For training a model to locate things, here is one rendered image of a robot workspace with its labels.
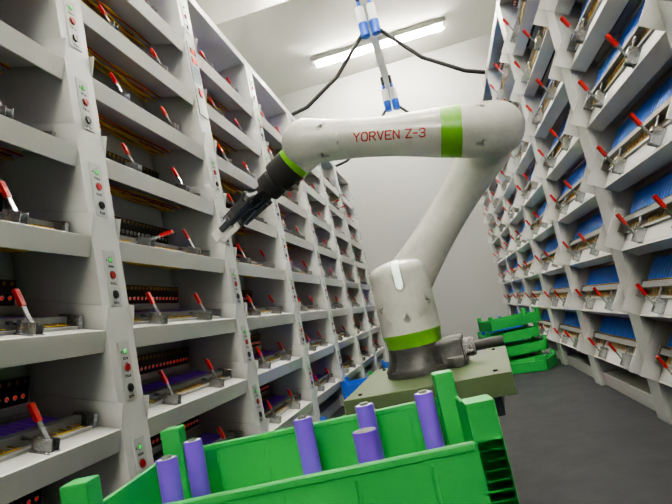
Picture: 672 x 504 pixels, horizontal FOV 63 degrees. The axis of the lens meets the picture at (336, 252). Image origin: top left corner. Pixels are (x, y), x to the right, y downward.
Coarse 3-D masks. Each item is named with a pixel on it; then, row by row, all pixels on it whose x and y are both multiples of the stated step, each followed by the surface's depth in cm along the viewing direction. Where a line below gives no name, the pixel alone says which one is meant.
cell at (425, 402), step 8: (424, 392) 52; (432, 392) 52; (416, 400) 52; (424, 400) 51; (432, 400) 52; (424, 408) 51; (432, 408) 51; (424, 416) 51; (432, 416) 51; (424, 424) 51; (432, 424) 51; (424, 432) 51; (432, 432) 51; (440, 432) 51; (424, 440) 52; (432, 440) 51; (440, 440) 51; (432, 448) 51
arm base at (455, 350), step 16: (448, 336) 120; (496, 336) 117; (400, 352) 116; (416, 352) 114; (432, 352) 115; (448, 352) 114; (464, 352) 114; (400, 368) 115; (416, 368) 113; (432, 368) 113; (448, 368) 114
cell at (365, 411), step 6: (366, 402) 52; (360, 408) 52; (366, 408) 52; (372, 408) 52; (360, 414) 52; (366, 414) 52; (372, 414) 52; (360, 420) 52; (366, 420) 52; (372, 420) 52; (360, 426) 52; (366, 426) 52; (372, 426) 52; (378, 432) 52; (384, 456) 52
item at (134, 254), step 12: (120, 252) 125; (132, 252) 129; (144, 252) 134; (156, 252) 140; (168, 252) 146; (180, 252) 152; (204, 252) 182; (216, 252) 183; (132, 264) 151; (144, 264) 157; (156, 264) 140; (168, 264) 146; (180, 264) 152; (192, 264) 160; (204, 264) 167; (216, 264) 176
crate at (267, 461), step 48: (288, 432) 55; (336, 432) 55; (384, 432) 55; (480, 432) 36; (96, 480) 38; (144, 480) 48; (240, 480) 55; (288, 480) 36; (336, 480) 36; (384, 480) 36; (432, 480) 35; (480, 480) 35
